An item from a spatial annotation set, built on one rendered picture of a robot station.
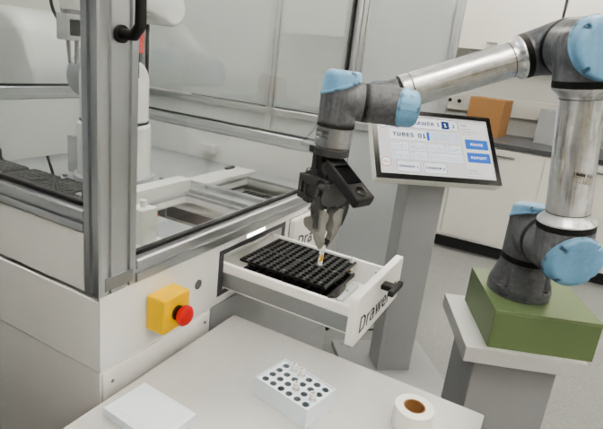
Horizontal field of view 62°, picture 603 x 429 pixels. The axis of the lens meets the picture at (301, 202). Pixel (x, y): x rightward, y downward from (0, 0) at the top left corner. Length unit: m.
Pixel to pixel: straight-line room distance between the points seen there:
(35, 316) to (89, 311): 0.16
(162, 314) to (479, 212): 3.34
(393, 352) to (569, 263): 1.35
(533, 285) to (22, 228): 1.10
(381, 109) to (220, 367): 0.59
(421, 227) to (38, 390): 1.52
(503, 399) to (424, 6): 1.93
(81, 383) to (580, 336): 1.07
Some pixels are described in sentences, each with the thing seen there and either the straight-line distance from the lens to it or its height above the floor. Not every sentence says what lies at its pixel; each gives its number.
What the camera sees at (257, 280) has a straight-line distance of 1.12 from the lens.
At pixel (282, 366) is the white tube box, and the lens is 1.00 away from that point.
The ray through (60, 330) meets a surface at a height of 0.85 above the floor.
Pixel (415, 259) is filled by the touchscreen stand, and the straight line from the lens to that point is 2.18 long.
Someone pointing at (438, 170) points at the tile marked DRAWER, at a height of 1.00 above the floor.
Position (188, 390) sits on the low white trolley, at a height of 0.76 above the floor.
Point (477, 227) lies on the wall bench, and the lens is 4.10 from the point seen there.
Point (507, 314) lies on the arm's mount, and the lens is 1.27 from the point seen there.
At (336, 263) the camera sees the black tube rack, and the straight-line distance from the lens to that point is 1.21.
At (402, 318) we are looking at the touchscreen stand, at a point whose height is 0.31.
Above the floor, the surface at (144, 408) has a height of 0.78.
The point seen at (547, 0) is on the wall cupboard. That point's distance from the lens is 4.32.
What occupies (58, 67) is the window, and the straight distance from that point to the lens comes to 0.90.
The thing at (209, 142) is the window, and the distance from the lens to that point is 1.04.
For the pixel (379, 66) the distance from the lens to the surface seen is 2.78.
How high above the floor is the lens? 1.37
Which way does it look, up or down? 17 degrees down
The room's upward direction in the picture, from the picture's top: 7 degrees clockwise
